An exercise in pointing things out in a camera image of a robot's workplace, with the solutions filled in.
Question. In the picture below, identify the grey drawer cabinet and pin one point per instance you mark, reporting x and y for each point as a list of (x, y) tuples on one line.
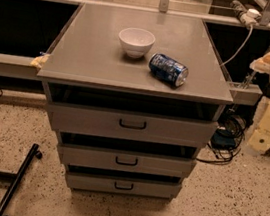
[(88, 68)]

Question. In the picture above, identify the blue soda can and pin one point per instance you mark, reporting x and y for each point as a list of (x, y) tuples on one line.
[(168, 69)]

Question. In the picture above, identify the white ceramic bowl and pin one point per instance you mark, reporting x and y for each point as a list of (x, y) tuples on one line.
[(136, 42)]

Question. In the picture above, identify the yellow tape piece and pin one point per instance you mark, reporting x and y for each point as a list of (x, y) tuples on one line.
[(39, 61)]

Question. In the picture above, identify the grey middle drawer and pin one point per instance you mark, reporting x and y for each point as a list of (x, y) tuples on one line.
[(112, 159)]

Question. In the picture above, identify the grey metal rail frame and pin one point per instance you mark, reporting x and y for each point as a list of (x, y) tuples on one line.
[(6, 64)]

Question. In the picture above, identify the white power strip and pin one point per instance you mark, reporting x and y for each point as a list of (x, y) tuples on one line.
[(246, 16)]

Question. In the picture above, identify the grey top drawer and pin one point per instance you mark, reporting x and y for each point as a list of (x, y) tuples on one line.
[(129, 125)]

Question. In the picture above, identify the grey bottom drawer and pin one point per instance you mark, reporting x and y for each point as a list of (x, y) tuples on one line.
[(121, 186)]

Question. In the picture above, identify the grey drawer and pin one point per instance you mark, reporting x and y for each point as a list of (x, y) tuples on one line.
[(129, 125), (112, 159), (121, 186)]

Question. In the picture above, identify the black metal stand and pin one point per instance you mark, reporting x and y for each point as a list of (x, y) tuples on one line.
[(11, 181)]

